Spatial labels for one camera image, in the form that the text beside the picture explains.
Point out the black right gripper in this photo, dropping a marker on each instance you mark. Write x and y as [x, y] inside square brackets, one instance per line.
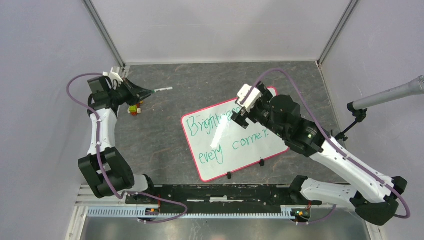
[240, 117]

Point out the colourful toy block car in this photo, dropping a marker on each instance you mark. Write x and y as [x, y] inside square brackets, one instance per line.
[135, 110]

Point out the pink framed whiteboard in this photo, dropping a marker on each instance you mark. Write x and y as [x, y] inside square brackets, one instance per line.
[220, 146]

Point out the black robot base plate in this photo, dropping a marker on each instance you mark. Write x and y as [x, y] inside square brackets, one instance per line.
[221, 198]

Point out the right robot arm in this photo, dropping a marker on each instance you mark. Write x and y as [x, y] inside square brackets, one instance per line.
[372, 195]

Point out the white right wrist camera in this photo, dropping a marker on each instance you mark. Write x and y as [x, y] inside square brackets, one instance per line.
[246, 99]

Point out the aluminium front frame rail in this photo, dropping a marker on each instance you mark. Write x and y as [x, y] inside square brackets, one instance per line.
[313, 191]

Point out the white slotted cable duct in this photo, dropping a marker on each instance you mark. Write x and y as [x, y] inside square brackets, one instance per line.
[141, 212]

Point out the green capped whiteboard marker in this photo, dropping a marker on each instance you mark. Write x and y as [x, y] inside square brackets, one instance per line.
[162, 89]

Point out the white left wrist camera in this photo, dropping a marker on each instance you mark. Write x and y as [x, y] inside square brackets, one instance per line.
[115, 73]

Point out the grey microphone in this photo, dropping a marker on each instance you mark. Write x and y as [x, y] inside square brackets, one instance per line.
[412, 88]

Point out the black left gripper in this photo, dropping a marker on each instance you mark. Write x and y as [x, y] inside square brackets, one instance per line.
[138, 92]

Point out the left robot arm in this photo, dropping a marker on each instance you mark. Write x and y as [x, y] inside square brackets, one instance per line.
[104, 168]

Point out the black microphone tripod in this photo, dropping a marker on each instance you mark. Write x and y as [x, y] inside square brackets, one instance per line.
[360, 115]

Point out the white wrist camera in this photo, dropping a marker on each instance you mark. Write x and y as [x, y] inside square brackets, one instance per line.
[115, 73]
[246, 99]

